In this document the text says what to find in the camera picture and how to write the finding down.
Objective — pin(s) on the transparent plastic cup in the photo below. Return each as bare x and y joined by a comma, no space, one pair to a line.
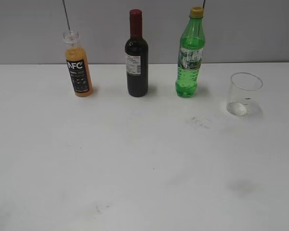
241,99

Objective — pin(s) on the dark red wine bottle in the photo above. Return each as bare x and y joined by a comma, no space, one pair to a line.
136,53

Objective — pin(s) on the green soda bottle yellow cap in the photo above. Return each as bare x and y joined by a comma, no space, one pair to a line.
192,43

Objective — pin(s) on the NFC orange juice bottle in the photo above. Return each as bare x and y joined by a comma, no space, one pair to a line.
77,63

